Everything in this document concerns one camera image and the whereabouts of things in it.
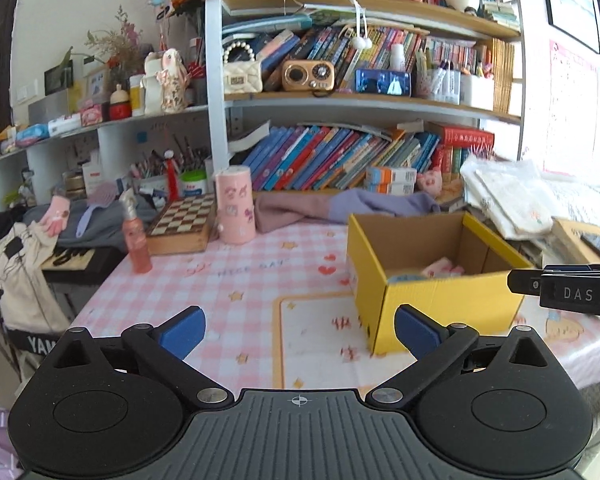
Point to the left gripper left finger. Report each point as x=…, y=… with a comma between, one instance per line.
x=160, y=352

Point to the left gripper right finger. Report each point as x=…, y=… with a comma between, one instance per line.
x=436, y=349

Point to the yellow cardboard box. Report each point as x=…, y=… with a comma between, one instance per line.
x=381, y=246

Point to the blue packet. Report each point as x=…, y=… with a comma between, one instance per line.
x=407, y=277

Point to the stack of old books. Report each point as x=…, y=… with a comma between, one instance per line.
x=568, y=242

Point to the pink spray bottle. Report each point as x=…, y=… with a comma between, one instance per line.
x=134, y=234

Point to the white tote bags pile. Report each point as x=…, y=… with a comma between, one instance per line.
x=523, y=202

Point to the wooden chess board box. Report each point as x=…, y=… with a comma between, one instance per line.
x=182, y=227

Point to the pink checked tablecloth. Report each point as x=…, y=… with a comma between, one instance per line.
x=280, y=313

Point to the grey clothes pile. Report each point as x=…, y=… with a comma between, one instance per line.
x=104, y=229

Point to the pink sticker cylinder humidifier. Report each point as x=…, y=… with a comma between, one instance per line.
x=234, y=205

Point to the red tassel ornament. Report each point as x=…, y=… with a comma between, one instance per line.
x=172, y=176

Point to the pink pig plush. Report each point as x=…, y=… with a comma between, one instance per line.
x=430, y=182

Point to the lilac hair brush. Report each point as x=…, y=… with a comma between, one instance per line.
x=103, y=196

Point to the white green lid jar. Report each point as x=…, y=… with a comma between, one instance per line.
x=194, y=183

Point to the pink glove on clothes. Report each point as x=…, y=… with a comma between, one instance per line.
x=55, y=219

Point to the pink purple cloth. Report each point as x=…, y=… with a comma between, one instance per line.
x=274, y=210

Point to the orange white medicine box lower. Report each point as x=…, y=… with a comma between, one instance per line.
x=394, y=189

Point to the orange white medicine box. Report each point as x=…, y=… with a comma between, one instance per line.
x=390, y=175
x=394, y=189

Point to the orange white medicine box upper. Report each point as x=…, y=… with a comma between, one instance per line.
x=390, y=175

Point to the red dictionary book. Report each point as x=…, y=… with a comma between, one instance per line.
x=460, y=136

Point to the row of colourful books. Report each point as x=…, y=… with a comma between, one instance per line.
x=316, y=157

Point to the red white round jar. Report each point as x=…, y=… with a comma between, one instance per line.
x=119, y=104

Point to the white pen holder box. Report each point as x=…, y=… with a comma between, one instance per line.
x=443, y=85

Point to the blue phone screen box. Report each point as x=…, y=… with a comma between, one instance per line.
x=383, y=82

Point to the white rabbit figurine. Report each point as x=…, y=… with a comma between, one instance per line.
x=165, y=82

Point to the white quilted pearl handbag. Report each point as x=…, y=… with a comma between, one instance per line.
x=241, y=76

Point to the white shelf unit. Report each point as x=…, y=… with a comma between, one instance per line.
x=43, y=30

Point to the wooden retro radio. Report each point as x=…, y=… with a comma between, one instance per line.
x=308, y=75

